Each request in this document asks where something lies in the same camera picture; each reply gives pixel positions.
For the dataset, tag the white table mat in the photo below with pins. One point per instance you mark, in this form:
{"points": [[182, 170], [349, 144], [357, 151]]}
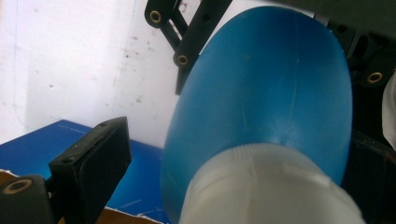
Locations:
{"points": [[77, 62]]}

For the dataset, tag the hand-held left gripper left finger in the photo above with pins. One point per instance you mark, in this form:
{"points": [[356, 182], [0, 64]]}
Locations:
{"points": [[93, 161]]}

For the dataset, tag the blue bottle with white cap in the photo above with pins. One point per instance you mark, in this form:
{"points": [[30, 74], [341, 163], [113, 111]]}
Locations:
{"points": [[264, 109]]}

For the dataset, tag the white rounded object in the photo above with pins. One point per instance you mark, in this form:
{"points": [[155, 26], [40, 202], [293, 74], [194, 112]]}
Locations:
{"points": [[390, 115]]}

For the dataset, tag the blue cardboard box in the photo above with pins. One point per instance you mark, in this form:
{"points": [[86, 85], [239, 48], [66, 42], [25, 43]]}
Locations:
{"points": [[34, 146]]}

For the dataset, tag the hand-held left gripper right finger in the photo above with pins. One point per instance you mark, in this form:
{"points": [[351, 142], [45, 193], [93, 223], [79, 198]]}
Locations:
{"points": [[373, 180]]}

